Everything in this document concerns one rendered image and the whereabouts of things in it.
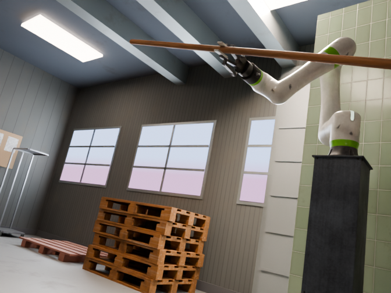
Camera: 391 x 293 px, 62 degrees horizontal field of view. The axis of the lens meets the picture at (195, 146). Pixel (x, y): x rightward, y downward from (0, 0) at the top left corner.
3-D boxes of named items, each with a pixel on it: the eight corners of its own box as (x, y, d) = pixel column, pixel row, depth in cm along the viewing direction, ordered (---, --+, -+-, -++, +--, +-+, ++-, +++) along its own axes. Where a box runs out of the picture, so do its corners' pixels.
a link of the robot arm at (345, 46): (353, 58, 175) (338, 41, 178) (366, 45, 163) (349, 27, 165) (327, 76, 173) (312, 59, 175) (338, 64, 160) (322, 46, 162)
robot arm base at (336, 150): (336, 170, 173) (337, 159, 175) (368, 171, 164) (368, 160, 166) (322, 156, 154) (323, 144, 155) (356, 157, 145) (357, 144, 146)
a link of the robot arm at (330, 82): (338, 149, 180) (336, 61, 193) (352, 142, 164) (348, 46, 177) (314, 147, 180) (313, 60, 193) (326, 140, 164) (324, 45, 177)
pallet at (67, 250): (118, 265, 515) (120, 257, 518) (63, 263, 442) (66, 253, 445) (68, 248, 603) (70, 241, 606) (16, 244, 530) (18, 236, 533)
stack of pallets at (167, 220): (200, 293, 416) (213, 217, 439) (151, 296, 348) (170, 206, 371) (131, 270, 496) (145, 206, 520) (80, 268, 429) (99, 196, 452)
